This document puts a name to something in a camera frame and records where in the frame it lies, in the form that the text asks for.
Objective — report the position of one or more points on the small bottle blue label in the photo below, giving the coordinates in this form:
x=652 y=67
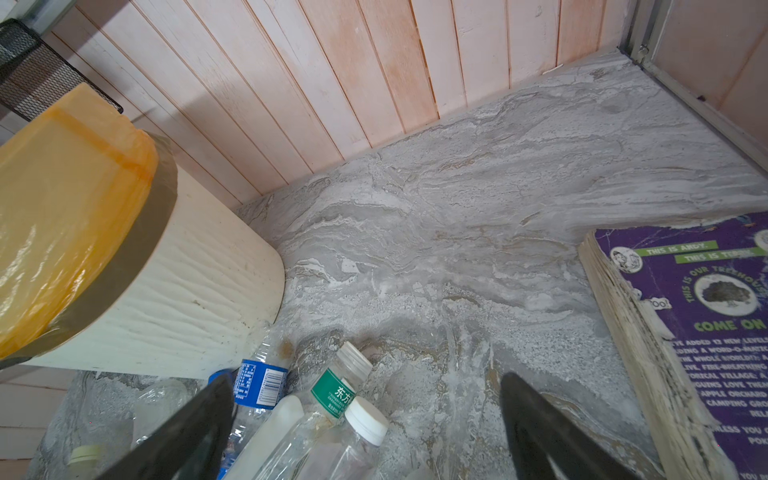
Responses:
x=258 y=385

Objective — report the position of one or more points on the cream waste bin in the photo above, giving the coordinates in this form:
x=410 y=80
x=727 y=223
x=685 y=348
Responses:
x=189 y=287

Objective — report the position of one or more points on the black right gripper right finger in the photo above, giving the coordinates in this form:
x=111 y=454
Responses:
x=542 y=440

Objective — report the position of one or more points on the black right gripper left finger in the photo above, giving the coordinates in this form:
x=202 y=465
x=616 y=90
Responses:
x=189 y=445

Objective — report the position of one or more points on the clear bottle white cap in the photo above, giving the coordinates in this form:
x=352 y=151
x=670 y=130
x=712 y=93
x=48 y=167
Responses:
x=349 y=450

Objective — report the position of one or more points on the black wire mesh basket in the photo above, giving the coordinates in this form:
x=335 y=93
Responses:
x=33 y=75

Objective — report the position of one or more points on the clear bottle green label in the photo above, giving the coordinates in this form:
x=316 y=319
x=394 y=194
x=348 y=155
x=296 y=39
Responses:
x=299 y=419

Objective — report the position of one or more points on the purple paperback book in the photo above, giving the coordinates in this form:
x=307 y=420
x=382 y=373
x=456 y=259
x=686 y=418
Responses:
x=686 y=307

